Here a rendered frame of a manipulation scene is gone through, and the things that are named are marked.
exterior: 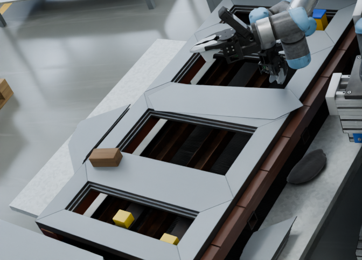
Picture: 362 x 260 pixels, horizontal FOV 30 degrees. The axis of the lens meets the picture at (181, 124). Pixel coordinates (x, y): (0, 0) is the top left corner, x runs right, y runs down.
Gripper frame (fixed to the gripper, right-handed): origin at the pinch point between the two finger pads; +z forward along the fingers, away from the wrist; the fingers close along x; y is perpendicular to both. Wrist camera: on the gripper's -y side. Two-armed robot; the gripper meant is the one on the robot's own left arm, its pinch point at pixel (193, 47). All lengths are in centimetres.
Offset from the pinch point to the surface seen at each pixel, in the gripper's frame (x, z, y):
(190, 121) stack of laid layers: 54, 18, 56
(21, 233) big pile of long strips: 15, 90, 59
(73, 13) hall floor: 363, 130, 96
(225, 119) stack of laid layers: 45, 3, 55
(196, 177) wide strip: 17, 18, 58
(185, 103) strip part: 63, 19, 52
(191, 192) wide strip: 10, 20, 59
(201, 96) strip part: 65, 12, 52
